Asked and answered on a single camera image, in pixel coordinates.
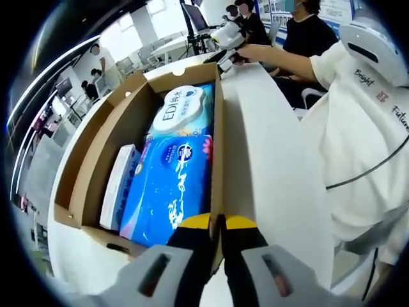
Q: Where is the small white orange carton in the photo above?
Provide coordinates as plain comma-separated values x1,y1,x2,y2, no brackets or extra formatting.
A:
99,144,142,232

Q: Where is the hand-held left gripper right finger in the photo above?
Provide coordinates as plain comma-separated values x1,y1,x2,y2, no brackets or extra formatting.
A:
219,214,339,307

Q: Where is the black screen stand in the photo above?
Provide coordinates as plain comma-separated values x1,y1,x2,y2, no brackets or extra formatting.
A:
186,31,212,56

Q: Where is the white framed chair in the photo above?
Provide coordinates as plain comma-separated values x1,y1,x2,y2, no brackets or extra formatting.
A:
301,88,327,110

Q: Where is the dark monitor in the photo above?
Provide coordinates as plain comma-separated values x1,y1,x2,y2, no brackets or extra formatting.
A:
180,3,210,33

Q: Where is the white lidded wet wipes pack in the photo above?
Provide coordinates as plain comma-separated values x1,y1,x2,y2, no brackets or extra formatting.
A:
149,83,215,138

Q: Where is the white chest device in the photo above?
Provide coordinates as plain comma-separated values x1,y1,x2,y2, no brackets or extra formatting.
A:
338,15,401,88

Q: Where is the blue soft tissue pack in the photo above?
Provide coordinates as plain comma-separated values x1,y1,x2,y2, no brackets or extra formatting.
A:
120,134,214,248

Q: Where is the blue white wall poster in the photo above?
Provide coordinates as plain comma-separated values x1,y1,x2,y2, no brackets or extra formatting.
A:
255,0,362,42

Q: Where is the black hanging cable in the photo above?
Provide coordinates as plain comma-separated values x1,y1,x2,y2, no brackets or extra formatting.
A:
364,248,380,301

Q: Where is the dark device cable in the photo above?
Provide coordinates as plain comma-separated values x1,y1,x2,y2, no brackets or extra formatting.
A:
325,134,409,191

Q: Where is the person's right hand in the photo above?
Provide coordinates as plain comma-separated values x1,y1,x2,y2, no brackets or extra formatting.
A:
231,44,259,67

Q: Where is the operator in white shirt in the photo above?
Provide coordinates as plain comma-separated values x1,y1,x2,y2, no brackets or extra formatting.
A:
300,41,409,266

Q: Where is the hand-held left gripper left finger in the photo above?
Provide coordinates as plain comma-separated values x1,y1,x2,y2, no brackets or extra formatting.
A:
79,212,214,307

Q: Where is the brown cardboard shoe box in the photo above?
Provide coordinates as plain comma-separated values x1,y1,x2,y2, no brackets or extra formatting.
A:
53,62,224,256

